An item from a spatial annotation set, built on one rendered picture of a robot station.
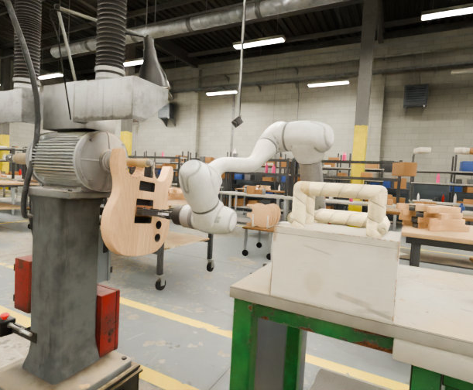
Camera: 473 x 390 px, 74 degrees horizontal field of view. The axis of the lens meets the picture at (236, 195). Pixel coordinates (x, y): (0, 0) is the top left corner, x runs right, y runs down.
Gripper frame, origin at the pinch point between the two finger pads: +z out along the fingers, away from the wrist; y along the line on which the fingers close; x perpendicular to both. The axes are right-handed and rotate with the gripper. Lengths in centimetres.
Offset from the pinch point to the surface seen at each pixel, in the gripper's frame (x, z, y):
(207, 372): -97, 6, 77
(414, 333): -17, -97, -24
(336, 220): 4, -78, -10
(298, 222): 2, -72, -26
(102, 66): 50, 5, -24
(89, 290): -39, 32, 4
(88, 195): 4.3, 23.4, -9.0
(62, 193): 3.8, 27.7, -17.8
